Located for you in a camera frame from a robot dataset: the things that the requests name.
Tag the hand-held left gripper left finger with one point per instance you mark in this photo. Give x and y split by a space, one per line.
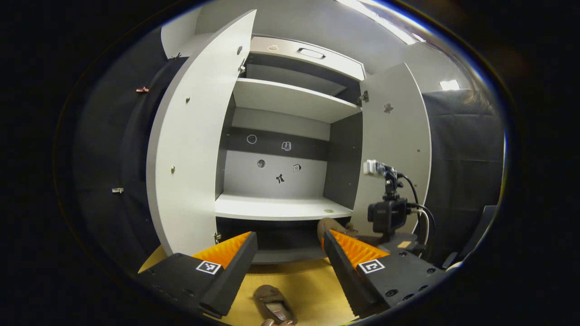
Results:
235 271

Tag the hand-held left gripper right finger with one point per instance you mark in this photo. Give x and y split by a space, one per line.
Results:
346 276

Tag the brown fuzzy shoe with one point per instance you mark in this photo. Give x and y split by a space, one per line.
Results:
324 225
272 303

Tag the white shoe cabinet door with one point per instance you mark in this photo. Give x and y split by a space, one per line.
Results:
394 136
195 145

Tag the white shoe cabinet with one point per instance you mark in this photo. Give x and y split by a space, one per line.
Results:
253 181

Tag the metal door hinge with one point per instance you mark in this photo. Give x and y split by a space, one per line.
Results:
242 69
363 98
217 237

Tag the white cabinet shelf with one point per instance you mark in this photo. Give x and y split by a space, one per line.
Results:
290 97

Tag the beige cabinet drawer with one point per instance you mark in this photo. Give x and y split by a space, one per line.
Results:
285 49

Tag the ceiling light panel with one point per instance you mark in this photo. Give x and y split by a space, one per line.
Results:
449 85
385 20

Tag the black clip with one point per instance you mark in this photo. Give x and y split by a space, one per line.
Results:
175 56

